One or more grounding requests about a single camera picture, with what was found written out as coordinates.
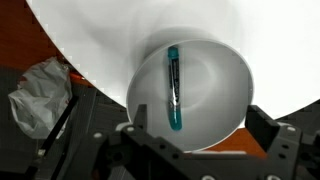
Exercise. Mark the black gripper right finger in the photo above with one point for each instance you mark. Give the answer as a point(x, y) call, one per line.
point(263, 130)

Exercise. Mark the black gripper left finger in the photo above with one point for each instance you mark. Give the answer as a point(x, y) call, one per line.
point(141, 116)

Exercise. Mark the green marker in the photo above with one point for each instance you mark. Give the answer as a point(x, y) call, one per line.
point(175, 100)

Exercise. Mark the white bowl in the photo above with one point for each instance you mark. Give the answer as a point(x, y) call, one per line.
point(213, 83)

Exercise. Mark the crumpled white plastic bag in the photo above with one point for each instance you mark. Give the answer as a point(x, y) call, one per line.
point(40, 96)

